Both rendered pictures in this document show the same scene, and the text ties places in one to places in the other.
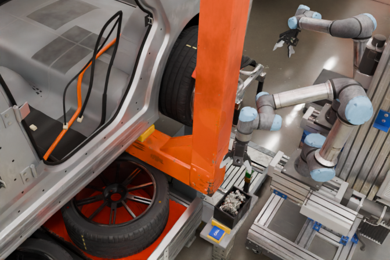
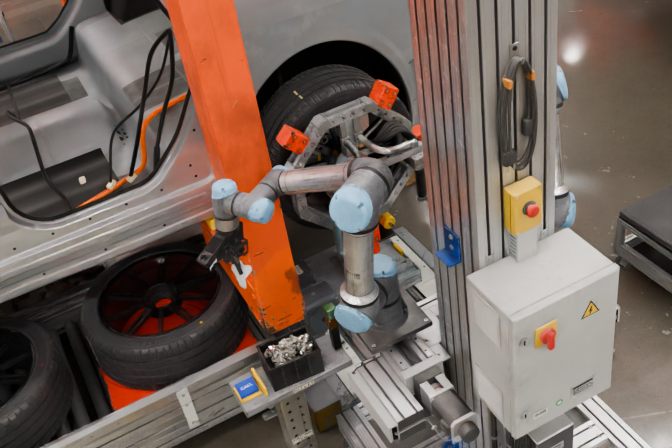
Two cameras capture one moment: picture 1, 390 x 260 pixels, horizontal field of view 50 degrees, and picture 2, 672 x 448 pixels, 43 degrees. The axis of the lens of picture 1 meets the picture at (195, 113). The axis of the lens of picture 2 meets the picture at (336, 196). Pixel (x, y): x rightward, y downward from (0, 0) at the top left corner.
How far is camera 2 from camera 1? 1.79 m
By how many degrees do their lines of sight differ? 30
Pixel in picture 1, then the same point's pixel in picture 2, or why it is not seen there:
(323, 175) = (347, 319)
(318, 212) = (362, 389)
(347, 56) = not seen: outside the picture
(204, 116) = not seen: hidden behind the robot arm
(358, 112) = (343, 211)
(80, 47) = (183, 81)
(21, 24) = (142, 43)
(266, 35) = (651, 110)
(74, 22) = not seen: hidden behind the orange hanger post
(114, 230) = (120, 340)
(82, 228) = (88, 327)
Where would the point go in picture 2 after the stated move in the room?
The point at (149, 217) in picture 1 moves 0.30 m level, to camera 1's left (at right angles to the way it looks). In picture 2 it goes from (173, 337) to (117, 315)
